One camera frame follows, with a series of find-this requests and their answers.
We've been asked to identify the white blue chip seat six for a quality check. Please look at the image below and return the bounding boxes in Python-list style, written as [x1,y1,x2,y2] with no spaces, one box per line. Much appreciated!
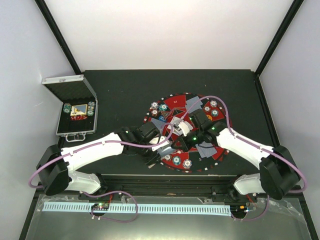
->
[182,159,192,169]

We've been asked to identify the green blue chip seat two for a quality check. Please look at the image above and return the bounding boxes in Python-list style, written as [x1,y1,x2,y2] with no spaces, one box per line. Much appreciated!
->
[211,109,219,117]

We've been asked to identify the blue card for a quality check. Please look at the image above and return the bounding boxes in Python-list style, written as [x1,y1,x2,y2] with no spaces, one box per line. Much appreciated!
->
[150,118,166,130]
[186,96,203,106]
[205,147,217,158]

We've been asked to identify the face up queen hearts card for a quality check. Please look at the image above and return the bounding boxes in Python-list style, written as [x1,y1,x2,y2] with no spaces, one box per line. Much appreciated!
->
[170,116,182,128]

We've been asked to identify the aluminium poker case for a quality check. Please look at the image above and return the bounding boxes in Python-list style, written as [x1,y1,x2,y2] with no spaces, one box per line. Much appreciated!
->
[41,74,99,143]

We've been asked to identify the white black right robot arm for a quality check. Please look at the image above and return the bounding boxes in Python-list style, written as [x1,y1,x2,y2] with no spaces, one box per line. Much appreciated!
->
[171,125,307,202]

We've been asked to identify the green chips in case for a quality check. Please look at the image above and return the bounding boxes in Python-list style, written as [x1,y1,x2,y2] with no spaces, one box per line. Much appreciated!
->
[63,103,72,114]

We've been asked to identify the round red black poker mat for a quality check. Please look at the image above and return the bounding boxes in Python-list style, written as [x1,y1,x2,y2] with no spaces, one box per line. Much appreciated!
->
[143,92,230,173]

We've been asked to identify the blue small blind button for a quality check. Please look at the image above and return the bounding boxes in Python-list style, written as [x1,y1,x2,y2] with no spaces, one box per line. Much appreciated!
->
[158,115,165,121]

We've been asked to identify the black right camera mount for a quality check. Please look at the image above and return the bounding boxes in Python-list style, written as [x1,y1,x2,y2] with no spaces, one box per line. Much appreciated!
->
[189,109,214,131]

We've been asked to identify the green chip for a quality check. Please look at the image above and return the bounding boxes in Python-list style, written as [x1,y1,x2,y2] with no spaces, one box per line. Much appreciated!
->
[158,104,168,112]
[172,156,182,166]

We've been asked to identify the white blue chip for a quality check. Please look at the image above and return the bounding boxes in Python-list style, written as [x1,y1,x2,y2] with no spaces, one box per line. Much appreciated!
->
[150,102,159,110]
[210,100,218,108]

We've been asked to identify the red dice in case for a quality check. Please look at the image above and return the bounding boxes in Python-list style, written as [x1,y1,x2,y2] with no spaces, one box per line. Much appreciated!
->
[70,115,86,121]

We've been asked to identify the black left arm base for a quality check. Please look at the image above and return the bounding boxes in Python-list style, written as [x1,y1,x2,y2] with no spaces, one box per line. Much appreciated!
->
[78,187,114,201]

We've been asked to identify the yellow boxed card deck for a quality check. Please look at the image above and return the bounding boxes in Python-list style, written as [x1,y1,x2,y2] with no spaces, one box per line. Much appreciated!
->
[70,104,88,116]

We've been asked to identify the white slotted cable duct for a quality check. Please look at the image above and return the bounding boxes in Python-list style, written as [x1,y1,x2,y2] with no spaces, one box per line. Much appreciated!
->
[42,202,232,217]

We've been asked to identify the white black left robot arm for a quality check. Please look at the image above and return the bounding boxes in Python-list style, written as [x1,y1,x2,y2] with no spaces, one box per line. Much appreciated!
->
[36,122,171,200]

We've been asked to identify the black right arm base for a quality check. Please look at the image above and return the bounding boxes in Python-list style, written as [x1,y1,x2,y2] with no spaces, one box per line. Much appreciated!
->
[211,185,258,203]

